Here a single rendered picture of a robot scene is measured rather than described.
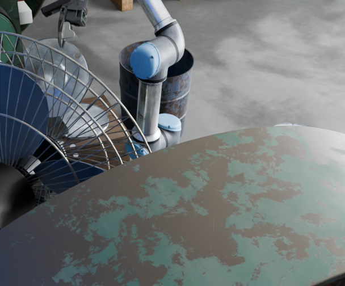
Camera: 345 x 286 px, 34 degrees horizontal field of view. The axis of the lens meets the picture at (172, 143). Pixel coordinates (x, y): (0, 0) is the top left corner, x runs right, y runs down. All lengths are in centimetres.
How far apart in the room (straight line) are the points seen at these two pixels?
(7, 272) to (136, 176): 13
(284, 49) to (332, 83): 53
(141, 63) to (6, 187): 107
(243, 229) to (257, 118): 316
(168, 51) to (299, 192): 156
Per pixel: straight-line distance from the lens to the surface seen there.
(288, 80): 404
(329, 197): 50
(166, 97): 305
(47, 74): 210
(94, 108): 294
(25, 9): 169
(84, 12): 210
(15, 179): 105
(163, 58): 200
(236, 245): 43
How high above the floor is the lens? 206
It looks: 39 degrees down
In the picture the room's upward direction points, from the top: 5 degrees clockwise
